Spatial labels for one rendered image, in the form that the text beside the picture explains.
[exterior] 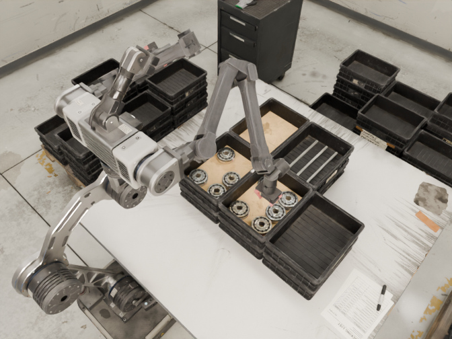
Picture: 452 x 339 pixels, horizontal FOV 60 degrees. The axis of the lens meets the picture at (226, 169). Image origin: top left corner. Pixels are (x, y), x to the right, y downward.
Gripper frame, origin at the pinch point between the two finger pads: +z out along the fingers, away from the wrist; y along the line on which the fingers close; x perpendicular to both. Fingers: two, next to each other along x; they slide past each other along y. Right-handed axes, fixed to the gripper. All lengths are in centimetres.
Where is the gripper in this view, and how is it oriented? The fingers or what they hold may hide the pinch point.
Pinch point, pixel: (266, 201)
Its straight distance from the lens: 178.1
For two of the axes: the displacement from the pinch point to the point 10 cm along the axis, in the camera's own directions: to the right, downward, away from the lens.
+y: -7.4, -5.4, 4.0
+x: -6.7, 5.7, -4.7
